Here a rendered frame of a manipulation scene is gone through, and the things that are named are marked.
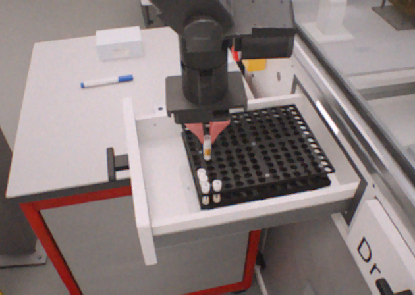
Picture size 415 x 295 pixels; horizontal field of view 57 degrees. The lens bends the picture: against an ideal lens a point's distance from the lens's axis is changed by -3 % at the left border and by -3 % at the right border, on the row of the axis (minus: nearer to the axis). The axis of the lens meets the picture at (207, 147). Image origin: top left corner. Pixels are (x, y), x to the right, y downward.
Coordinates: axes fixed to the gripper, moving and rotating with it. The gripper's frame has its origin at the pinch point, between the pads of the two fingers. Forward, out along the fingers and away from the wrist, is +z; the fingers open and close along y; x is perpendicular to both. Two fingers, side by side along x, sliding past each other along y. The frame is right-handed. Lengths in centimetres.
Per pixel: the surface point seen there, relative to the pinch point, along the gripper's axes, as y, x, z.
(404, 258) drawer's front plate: -23.2, 19.9, 3.6
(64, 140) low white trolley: 31.0, -22.4, 22.9
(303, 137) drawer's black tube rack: -17.1, -5.5, 8.7
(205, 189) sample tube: 0.9, 5.0, 6.2
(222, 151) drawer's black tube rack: -2.6, -3.6, 8.1
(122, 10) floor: 49, -244, 121
